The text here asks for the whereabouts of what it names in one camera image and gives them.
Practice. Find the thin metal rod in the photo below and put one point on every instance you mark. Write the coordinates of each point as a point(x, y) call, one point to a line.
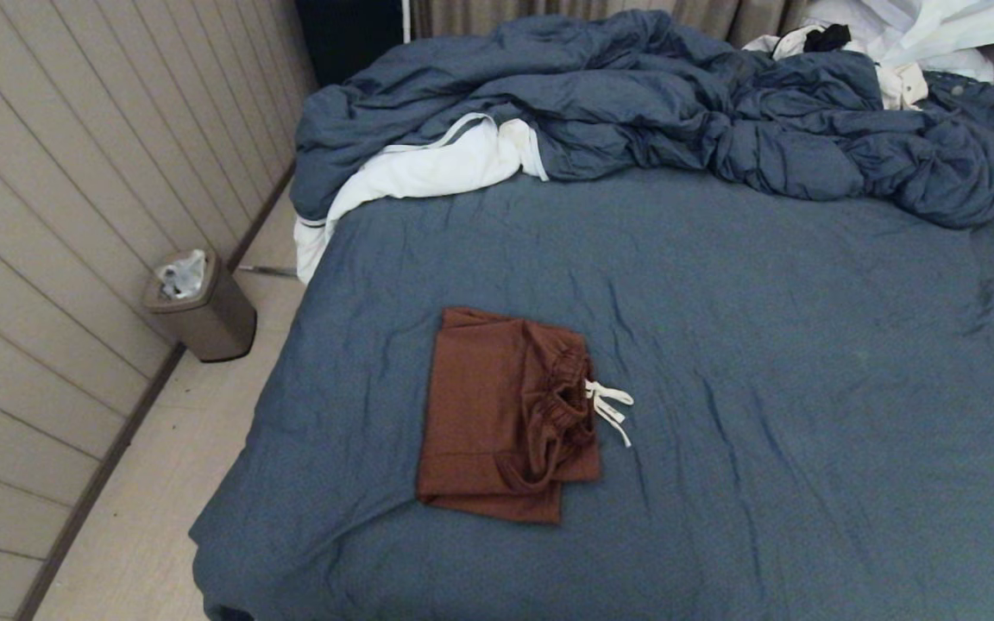
point(268, 271)

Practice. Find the crumpled blue duvet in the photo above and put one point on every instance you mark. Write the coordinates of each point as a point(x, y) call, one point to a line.
point(635, 95)

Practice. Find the brown trash bin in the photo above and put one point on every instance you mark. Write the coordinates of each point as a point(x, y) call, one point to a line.
point(221, 328)

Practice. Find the beige curtain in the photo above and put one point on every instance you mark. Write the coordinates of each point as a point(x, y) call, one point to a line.
point(462, 13)

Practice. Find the clear plastic bin bag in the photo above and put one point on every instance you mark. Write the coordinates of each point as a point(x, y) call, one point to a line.
point(185, 276)

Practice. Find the blue bed sheet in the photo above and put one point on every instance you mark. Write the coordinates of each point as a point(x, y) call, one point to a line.
point(808, 388)

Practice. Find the small black garment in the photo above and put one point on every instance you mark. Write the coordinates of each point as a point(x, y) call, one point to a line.
point(829, 38)

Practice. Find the cream buttoned shirt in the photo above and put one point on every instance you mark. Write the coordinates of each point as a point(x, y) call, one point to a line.
point(902, 86)

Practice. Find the white crumpled garment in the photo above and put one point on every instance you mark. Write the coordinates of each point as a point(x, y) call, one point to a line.
point(937, 34)

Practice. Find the blue denim garment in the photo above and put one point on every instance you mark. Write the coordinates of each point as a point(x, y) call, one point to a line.
point(971, 90)

